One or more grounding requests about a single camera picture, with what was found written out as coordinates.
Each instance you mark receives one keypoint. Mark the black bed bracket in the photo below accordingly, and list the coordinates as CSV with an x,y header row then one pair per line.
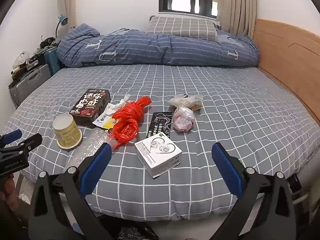
x,y
296,182

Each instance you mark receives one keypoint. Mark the grey suitcase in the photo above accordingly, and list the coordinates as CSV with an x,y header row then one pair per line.
x,y
30,82

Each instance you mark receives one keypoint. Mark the pink clear plastic bag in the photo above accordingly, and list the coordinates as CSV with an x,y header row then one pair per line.
x,y
183,120

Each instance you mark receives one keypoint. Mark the white plastic appliance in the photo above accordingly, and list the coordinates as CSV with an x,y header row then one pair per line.
x,y
21,58

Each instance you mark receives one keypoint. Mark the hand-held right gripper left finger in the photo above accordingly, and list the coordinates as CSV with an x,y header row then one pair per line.
x,y
97,165

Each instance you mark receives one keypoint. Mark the black sachet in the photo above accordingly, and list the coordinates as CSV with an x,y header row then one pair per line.
x,y
160,125

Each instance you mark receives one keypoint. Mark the white earphone box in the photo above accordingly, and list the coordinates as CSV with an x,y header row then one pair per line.
x,y
157,155

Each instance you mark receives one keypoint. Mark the yellow paper cup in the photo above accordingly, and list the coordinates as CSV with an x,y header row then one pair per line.
x,y
67,132

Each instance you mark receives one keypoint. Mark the grey checked bed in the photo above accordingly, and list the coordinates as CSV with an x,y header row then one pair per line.
x,y
200,155

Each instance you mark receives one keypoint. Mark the beige curtain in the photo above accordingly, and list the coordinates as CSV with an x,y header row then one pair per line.
x,y
70,2
240,7

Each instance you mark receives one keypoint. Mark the red plastic bag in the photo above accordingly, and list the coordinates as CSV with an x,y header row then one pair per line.
x,y
127,120

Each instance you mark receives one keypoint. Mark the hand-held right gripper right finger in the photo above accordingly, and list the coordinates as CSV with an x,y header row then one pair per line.
x,y
227,170

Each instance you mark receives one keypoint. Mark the blue desk lamp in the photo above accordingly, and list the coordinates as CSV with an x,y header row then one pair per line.
x,y
62,20

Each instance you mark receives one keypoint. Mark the yellow silver snack wrapper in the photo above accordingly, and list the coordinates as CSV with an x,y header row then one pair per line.
x,y
105,120

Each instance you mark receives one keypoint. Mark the white plastic bag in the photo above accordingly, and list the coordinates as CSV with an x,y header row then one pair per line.
x,y
182,101

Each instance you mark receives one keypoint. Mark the grey checked pillow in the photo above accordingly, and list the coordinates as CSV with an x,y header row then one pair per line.
x,y
180,27

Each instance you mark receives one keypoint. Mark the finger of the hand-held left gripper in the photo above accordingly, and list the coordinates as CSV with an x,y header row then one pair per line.
x,y
30,141
11,135

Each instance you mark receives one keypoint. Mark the pile of dark items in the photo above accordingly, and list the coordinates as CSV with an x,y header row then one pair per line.
x,y
35,60

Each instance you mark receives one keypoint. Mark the blue striped quilt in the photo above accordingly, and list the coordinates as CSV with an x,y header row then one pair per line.
x,y
150,47

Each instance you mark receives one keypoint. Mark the wooden bed headboard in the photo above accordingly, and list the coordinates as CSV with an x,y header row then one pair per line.
x,y
282,55

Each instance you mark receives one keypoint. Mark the teal storage box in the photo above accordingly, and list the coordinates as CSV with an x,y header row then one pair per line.
x,y
53,60

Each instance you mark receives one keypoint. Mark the person's left hand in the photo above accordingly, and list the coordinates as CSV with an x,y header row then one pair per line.
x,y
7,187

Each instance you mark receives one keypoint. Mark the black trash bin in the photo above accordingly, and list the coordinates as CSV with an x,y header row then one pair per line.
x,y
132,232

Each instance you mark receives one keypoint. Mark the brown cookie box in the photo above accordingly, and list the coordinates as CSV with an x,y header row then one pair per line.
x,y
90,105

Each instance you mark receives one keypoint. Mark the clear bubble wrap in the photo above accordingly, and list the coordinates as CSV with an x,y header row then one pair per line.
x,y
85,145

